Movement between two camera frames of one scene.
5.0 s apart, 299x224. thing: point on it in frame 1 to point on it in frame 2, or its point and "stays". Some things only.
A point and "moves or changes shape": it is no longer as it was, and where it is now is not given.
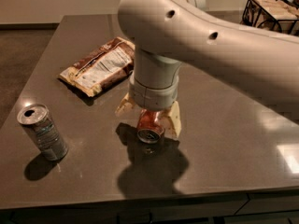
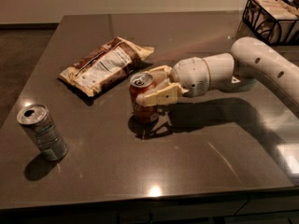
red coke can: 150,126 moves or changes shape
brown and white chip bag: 103,67 stays
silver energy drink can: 36,119 stays
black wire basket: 271,12 stays
